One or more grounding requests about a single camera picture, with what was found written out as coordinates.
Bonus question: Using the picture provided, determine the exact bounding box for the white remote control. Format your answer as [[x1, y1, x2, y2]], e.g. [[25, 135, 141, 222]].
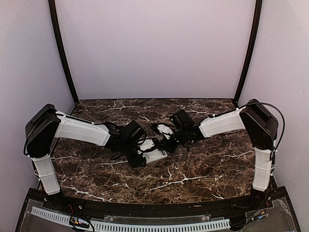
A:
[[143, 149, 168, 164]]

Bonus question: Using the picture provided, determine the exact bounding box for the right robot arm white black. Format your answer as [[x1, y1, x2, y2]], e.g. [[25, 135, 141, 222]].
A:
[[153, 99, 284, 210]]

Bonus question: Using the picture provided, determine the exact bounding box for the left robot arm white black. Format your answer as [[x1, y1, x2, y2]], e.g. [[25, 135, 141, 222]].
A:
[[23, 104, 146, 211]]

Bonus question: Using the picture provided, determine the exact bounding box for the small circuit board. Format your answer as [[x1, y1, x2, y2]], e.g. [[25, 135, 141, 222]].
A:
[[69, 217, 90, 229]]

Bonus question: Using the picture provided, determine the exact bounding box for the white slotted cable duct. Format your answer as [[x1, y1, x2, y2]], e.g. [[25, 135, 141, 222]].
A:
[[30, 206, 231, 232]]

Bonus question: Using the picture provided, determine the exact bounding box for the black front frame rail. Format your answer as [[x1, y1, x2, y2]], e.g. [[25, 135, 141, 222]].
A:
[[26, 187, 287, 218]]

